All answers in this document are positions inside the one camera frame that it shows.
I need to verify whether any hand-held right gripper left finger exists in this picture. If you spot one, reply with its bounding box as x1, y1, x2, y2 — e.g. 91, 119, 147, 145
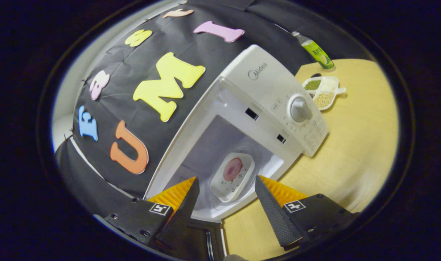
104, 177, 200, 251

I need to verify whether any green drink bottle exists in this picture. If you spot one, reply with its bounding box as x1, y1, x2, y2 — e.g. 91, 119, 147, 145
292, 31, 335, 70

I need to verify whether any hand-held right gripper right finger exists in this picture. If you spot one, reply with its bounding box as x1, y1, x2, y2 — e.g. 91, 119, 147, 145
255, 175, 360, 251

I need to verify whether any pink meat slice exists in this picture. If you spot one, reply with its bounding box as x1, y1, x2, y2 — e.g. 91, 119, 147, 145
223, 157, 243, 182

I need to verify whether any divided white dish of beans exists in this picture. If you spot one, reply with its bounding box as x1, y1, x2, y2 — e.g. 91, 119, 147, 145
302, 75, 346, 111

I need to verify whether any white square plate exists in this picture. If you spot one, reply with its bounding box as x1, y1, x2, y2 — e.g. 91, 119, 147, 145
210, 152, 256, 203

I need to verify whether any white microwave oven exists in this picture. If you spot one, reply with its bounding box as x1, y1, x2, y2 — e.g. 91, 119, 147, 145
144, 44, 329, 261

